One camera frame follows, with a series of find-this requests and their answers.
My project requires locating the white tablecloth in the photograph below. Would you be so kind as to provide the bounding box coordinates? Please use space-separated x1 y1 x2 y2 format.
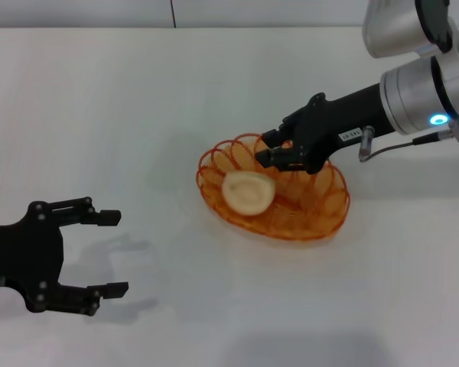
0 27 459 367

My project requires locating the right wrist cable with plug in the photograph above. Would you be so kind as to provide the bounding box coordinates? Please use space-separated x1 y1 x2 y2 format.
357 119 459 164

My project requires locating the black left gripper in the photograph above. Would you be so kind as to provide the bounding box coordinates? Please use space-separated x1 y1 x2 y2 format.
0 196 130 318

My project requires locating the orange woven plastic basket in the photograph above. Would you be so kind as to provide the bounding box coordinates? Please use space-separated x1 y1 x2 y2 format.
196 132 351 242

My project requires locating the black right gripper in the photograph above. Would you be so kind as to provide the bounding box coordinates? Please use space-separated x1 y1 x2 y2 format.
255 83 399 175

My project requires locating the round beige bread bun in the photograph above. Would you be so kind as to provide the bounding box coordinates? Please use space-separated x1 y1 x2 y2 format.
222 170 277 217

